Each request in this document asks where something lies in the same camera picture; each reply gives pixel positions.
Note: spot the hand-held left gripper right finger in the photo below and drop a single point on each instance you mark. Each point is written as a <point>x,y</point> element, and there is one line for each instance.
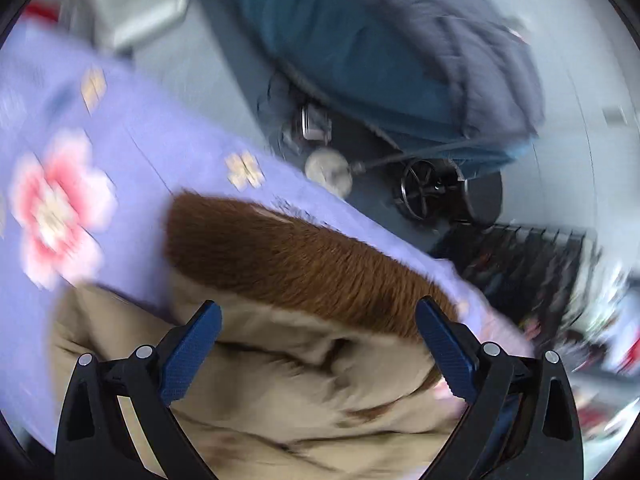
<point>445,347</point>

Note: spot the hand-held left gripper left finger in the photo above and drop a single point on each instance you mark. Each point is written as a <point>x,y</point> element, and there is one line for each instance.
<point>192,347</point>

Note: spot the khaki puffer jacket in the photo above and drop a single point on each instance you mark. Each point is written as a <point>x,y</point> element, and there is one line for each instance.
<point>300,270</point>

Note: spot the black caster wheel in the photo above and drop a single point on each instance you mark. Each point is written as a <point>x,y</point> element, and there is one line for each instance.
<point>425,187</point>

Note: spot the purple floral bedsheet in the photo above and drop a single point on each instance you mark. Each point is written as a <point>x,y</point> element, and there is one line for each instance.
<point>150,160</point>

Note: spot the grey round disc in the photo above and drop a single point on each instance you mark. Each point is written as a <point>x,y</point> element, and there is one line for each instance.
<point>327,170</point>

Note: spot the blue and grey duvet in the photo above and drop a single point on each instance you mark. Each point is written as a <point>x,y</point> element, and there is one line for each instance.
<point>375,50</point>

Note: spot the white machine cabinet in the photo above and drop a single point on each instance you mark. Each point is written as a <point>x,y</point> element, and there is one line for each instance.
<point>135,0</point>

